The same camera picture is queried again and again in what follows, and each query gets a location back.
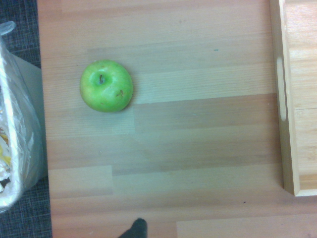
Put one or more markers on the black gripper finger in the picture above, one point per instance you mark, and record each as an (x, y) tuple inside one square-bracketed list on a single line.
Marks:
[(138, 229)]

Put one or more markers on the green apple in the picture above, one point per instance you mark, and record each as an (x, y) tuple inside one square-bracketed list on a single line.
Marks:
[(106, 86)]

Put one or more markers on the light wooden tray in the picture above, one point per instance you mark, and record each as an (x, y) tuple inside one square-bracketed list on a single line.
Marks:
[(302, 99)]

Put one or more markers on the reddish wooden coffee table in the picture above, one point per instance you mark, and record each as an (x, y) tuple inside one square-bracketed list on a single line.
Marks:
[(185, 148)]

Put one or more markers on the white plastic trash bin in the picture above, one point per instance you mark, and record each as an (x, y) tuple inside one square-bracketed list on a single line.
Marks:
[(22, 124)]

